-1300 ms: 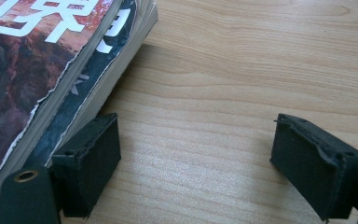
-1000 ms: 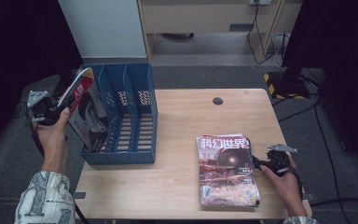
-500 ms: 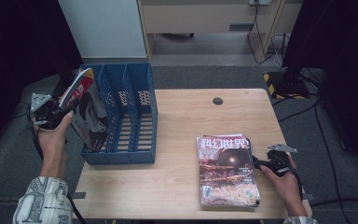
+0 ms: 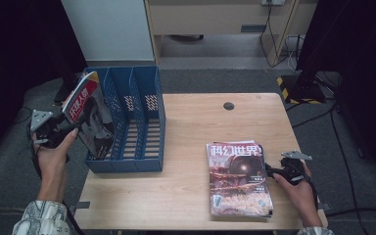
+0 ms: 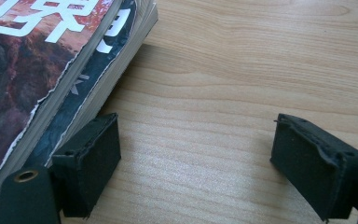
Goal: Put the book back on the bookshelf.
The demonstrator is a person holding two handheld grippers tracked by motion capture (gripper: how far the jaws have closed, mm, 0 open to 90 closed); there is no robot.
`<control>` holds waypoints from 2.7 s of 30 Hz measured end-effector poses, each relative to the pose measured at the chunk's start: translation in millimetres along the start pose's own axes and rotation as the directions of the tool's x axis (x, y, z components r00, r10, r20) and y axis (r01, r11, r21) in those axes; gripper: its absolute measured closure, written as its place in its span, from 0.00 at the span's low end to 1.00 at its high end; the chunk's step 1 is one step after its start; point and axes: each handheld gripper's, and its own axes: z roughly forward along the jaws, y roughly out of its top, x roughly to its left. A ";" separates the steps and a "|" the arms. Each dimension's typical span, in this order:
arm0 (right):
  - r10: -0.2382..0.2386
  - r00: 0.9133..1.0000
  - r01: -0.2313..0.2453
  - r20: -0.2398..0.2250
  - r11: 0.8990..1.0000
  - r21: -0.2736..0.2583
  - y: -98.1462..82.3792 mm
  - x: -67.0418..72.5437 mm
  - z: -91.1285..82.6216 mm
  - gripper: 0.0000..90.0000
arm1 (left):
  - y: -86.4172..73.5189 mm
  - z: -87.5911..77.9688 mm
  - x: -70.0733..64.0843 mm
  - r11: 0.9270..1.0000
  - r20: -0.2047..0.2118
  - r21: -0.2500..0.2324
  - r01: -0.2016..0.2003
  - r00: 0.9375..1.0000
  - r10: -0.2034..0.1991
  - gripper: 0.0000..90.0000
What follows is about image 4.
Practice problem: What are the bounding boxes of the red header portrait magazine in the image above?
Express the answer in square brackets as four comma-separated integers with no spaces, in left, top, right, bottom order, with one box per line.
[61,70,116,162]

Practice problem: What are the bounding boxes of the black floor cable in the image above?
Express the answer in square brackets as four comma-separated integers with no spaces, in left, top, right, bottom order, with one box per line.
[285,97,339,129]
[329,104,361,216]
[11,106,33,125]

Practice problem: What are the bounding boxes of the blue plastic file rack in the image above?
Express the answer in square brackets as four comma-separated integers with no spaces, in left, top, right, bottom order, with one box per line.
[77,65,166,174]

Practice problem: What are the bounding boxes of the left hand-held gripper cable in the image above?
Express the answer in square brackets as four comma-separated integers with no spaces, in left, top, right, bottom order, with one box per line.
[25,123,86,235]

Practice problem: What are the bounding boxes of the white cabinet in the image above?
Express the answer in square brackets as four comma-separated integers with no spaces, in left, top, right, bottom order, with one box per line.
[61,0,156,63]

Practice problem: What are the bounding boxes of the person's right hand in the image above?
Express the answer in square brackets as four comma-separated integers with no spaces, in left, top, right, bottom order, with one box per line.
[272,162,321,220]

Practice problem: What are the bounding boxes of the hand-held gripper cable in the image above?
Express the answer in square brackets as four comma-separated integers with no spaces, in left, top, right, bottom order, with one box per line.
[25,123,86,235]
[307,175,321,210]

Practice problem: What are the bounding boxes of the white cables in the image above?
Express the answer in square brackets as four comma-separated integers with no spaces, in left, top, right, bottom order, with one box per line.
[283,33,305,72]

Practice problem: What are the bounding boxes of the reddish planet cover magazine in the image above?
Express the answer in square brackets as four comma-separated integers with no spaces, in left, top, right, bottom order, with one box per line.
[205,140,274,219]

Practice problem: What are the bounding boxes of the person's left hand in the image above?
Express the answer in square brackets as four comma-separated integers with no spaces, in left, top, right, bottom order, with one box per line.
[32,127,79,179]

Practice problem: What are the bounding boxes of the right hand-held gripper cable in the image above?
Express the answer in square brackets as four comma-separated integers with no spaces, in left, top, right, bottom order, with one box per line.
[307,175,321,210]

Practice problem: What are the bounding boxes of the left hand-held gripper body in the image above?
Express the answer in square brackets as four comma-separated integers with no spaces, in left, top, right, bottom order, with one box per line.
[28,110,75,150]

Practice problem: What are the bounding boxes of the black curtain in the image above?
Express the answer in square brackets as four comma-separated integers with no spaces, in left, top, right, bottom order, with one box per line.
[295,0,376,177]
[0,0,89,165]

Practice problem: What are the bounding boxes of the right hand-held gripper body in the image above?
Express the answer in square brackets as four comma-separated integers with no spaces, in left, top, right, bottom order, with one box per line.
[278,149,313,187]

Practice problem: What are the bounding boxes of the black power cable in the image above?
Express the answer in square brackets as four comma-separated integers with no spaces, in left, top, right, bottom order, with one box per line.
[258,4,290,69]

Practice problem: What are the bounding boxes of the white power strip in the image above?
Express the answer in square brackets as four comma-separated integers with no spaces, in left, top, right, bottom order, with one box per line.
[260,0,287,7]

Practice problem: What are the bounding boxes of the light wooden desk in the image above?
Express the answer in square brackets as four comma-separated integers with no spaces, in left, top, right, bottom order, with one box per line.
[143,0,319,67]

